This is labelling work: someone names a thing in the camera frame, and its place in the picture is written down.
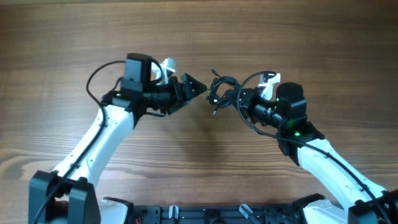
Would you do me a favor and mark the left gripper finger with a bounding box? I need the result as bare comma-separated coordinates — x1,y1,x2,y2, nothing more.
181,73,207,96
170,93,198,114

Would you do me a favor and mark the black cable bundle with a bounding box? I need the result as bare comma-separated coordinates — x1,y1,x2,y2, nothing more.
205,68,242,115

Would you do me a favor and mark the right camera cable black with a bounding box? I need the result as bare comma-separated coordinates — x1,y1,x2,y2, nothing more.
236,70,392,224

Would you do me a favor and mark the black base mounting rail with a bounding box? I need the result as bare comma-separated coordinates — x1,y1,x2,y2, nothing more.
126,203,306,224

